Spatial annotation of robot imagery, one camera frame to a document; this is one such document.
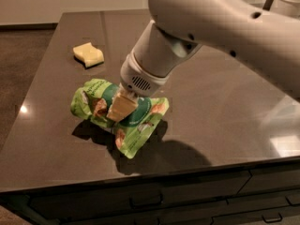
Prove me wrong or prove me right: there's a black drawer handle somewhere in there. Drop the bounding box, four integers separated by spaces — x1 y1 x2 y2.
262 213 283 224
129 192 164 209

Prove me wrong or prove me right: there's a black drawer handle right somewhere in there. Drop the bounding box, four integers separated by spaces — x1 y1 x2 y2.
262 213 283 224

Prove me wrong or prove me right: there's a black drawer handle left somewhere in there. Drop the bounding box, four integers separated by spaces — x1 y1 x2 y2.
129 192 164 209

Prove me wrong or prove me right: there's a white cylindrical container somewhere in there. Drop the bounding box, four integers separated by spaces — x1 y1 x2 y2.
262 0 300 19

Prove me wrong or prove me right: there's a yellow sponge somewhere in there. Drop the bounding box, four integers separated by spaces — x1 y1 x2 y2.
73 42 104 68

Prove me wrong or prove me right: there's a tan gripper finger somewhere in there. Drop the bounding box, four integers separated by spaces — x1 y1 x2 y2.
107 91 138 122

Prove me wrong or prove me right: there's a green rice chip bag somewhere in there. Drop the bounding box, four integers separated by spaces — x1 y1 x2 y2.
70 79 169 158

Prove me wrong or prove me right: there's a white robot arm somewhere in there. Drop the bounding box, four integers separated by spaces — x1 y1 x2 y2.
107 0 300 122

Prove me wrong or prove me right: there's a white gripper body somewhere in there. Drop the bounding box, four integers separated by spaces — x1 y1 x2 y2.
120 20 201 97

